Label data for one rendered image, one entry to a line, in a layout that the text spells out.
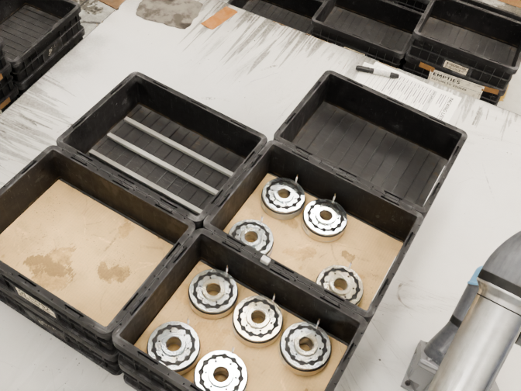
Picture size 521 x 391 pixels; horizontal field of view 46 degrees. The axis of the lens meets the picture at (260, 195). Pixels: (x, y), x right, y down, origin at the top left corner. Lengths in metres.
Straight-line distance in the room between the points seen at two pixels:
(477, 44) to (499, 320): 1.84
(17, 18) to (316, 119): 1.48
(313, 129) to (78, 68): 0.76
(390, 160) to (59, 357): 0.92
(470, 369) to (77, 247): 0.86
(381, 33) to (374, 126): 1.10
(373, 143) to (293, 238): 0.38
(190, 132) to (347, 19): 1.34
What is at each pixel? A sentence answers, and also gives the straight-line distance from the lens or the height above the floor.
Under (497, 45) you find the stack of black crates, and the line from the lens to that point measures 2.69.
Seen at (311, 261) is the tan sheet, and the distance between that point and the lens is 1.38.
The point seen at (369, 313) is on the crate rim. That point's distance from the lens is 1.24.
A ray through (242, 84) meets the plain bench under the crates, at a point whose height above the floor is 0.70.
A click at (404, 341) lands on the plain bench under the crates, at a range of 1.49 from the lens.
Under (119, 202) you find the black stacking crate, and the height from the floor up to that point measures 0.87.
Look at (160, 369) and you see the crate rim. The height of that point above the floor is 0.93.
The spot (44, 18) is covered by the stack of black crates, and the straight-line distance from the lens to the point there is 2.72.
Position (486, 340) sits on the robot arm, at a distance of 0.94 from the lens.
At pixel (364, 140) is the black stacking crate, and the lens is 1.64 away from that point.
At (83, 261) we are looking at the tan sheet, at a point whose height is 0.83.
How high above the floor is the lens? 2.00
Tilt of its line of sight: 53 degrees down
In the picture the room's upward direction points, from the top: 8 degrees clockwise
